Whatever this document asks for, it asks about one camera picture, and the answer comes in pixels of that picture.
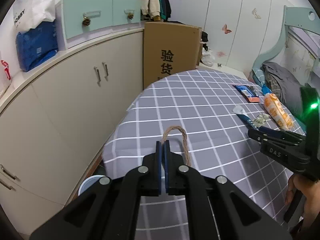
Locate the brown cardboard box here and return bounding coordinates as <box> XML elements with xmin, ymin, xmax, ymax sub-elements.
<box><xmin>143</xmin><ymin>22</ymin><xmax>202</xmax><ymax>88</ymax></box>

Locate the light blue trash bin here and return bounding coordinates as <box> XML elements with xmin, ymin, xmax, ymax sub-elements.
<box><xmin>78</xmin><ymin>175</ymin><xmax>105</xmax><ymax>196</ymax></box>

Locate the mint green drawer unit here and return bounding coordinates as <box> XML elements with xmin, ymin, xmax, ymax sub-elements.
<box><xmin>55</xmin><ymin>0</ymin><xmax>141</xmax><ymax>50</ymax></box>

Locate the brown twine ring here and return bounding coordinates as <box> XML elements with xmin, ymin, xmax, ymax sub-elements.
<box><xmin>161</xmin><ymin>125</ymin><xmax>193</xmax><ymax>168</ymax></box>

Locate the mint green bunk bed frame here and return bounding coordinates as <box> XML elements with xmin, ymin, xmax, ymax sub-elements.
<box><xmin>249</xmin><ymin>4</ymin><xmax>320</xmax><ymax>86</ymax></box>

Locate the white shopping bag black text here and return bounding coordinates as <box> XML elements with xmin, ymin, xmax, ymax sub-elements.
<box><xmin>13</xmin><ymin>0</ymin><xmax>55</xmax><ymax>33</ymax></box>

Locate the blue folded bag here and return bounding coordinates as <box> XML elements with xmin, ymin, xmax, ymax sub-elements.
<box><xmin>16</xmin><ymin>22</ymin><xmax>59</xmax><ymax>72</ymax></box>

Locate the cream low cabinet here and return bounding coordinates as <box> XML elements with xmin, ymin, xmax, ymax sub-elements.
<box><xmin>1</xmin><ymin>30</ymin><xmax>143</xmax><ymax>235</ymax></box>

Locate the crumpled green white wrapper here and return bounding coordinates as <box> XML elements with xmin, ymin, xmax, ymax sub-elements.
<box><xmin>252</xmin><ymin>113</ymin><xmax>270</xmax><ymax>127</ymax></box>

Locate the person's right hand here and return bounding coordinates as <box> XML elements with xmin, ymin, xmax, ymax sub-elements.
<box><xmin>285</xmin><ymin>174</ymin><xmax>303</xmax><ymax>205</ymax></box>

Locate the white red plastic bag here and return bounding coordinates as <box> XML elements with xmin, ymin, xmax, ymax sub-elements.
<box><xmin>0</xmin><ymin>56</ymin><xmax>12</xmax><ymax>97</ymax></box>

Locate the orange white snack bag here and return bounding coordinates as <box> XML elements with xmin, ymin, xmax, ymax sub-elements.
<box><xmin>264</xmin><ymin>93</ymin><xmax>293</xmax><ymax>131</ymax></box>

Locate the blue orange snack packet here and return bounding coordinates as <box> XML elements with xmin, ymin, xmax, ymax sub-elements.
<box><xmin>234</xmin><ymin>85</ymin><xmax>260</xmax><ymax>103</ymax></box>

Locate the blue white long wrapper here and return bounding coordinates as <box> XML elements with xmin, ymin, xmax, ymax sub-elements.
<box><xmin>233</xmin><ymin>105</ymin><xmax>259</xmax><ymax>130</ymax></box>

